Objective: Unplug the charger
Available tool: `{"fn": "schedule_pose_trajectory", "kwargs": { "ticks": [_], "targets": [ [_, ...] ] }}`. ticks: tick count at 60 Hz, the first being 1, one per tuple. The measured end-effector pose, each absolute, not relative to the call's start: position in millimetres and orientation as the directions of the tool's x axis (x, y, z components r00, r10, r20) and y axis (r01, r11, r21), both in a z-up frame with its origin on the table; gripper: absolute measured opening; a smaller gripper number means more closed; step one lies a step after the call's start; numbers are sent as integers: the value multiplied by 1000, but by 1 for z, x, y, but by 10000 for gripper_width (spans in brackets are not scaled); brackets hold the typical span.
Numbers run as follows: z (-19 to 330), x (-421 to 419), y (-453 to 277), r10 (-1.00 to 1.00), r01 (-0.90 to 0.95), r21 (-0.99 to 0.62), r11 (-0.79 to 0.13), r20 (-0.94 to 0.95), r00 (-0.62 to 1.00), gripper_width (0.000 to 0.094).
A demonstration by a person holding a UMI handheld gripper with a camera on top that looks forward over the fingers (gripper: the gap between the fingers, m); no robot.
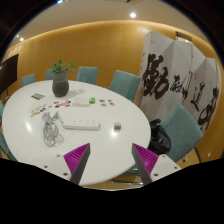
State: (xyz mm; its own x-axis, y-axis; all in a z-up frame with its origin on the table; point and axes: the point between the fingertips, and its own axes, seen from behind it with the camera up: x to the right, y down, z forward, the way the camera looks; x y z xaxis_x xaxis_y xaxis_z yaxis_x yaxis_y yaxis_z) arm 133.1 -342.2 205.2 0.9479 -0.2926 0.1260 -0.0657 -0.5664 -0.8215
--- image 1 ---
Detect black bag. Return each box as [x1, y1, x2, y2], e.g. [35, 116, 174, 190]
[147, 118, 173, 156]

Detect coiled grey cable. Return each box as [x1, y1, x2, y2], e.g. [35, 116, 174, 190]
[41, 110, 66, 148]

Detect flat white box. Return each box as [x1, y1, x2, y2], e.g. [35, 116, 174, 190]
[72, 96, 91, 108]

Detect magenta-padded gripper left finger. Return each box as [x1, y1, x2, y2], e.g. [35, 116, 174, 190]
[41, 142, 92, 185]

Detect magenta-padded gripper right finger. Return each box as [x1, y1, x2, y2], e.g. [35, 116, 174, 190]
[131, 143, 183, 186]

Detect white power strip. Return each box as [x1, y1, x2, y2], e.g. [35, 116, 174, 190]
[62, 118, 102, 132]

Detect colourful sticker sheet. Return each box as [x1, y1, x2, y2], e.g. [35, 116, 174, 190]
[30, 103, 48, 117]

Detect recessed ceiling lights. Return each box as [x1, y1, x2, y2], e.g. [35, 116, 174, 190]
[18, 0, 138, 43]

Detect black wall screen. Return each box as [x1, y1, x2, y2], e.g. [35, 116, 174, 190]
[0, 53, 20, 96]

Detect small white charger block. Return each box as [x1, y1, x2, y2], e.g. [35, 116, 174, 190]
[113, 121, 123, 132]

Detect white calligraphy folding screen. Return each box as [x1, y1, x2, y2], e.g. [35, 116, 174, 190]
[132, 30, 223, 136]

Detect dark flat card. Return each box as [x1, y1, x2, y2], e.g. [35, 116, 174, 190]
[30, 92, 47, 101]

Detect potted plant in dark pot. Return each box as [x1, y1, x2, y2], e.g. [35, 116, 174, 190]
[50, 59, 77, 98]

